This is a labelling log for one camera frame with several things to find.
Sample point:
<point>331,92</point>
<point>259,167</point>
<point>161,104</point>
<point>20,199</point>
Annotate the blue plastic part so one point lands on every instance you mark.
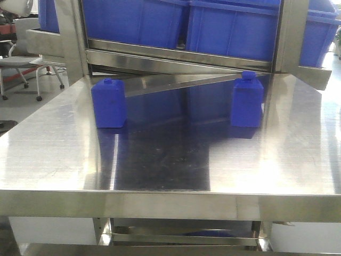
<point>247,99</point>
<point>109,103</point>

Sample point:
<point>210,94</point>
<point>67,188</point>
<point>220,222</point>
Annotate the stainless steel shelf rack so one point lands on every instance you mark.
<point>72,48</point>

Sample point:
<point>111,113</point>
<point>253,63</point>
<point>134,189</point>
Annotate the blue bin shelf centre-left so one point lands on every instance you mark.
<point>150,23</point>

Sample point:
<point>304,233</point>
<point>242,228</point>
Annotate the blue bin shelf centre-right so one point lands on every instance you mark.
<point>241,29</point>

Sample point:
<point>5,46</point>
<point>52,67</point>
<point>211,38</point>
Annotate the stainless steel work table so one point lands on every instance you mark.
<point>177,178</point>

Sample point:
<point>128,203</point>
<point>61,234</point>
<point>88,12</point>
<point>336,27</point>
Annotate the blue bin far left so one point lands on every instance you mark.
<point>47,16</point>

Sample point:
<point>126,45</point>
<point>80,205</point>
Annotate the blue bin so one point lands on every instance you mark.
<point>47,16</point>
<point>321,27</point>

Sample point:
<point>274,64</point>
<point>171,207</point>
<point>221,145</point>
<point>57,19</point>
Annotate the grey swivel stool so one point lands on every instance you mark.
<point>21,62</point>

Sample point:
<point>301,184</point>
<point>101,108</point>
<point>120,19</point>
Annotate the blue bin far right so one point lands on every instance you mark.
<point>321,27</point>

